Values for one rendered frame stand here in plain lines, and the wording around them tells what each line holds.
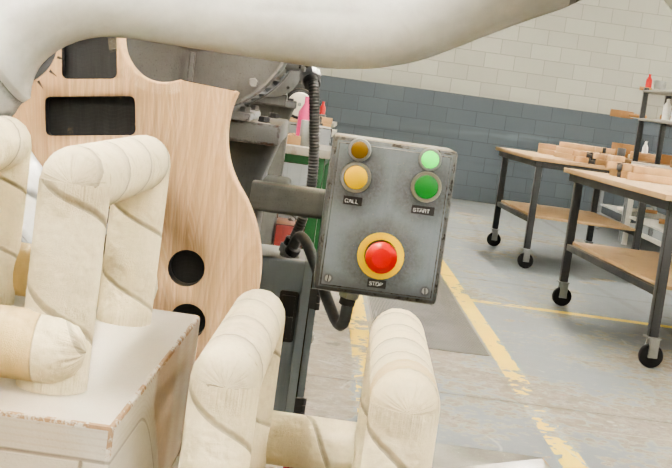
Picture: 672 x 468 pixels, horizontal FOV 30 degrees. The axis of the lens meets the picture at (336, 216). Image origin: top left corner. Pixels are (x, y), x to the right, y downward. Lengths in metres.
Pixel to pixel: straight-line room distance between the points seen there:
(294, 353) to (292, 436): 1.07
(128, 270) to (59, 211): 0.18
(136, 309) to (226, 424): 0.19
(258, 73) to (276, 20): 0.66
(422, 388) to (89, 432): 0.15
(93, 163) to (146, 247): 0.17
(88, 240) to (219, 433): 0.10
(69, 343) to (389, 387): 0.14
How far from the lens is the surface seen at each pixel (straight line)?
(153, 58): 1.62
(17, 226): 0.75
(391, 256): 1.57
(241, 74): 1.61
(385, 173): 1.59
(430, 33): 0.96
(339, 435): 0.75
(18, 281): 0.76
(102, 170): 0.56
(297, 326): 1.81
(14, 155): 0.72
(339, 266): 1.60
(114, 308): 0.73
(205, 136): 1.30
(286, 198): 1.69
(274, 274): 1.81
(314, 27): 0.95
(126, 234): 0.73
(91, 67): 1.33
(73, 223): 0.56
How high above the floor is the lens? 1.17
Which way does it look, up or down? 5 degrees down
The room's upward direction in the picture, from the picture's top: 8 degrees clockwise
